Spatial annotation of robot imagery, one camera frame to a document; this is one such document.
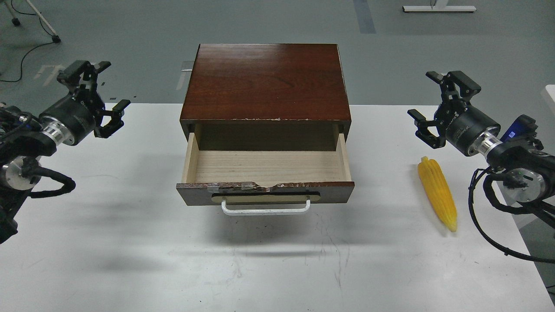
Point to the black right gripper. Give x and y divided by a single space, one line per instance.
456 121

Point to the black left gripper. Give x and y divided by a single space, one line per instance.
81 112

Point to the yellow corn cob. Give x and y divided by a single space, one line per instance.
438 192

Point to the wooden drawer with white handle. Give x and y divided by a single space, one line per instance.
265 182

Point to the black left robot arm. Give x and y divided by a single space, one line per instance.
25 138

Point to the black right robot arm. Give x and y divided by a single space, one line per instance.
519 177

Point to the white tripod legs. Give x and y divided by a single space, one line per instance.
45 25

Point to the white stand base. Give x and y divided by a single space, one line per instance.
439 6

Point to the dark wooden cabinet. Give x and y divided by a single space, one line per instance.
285 84

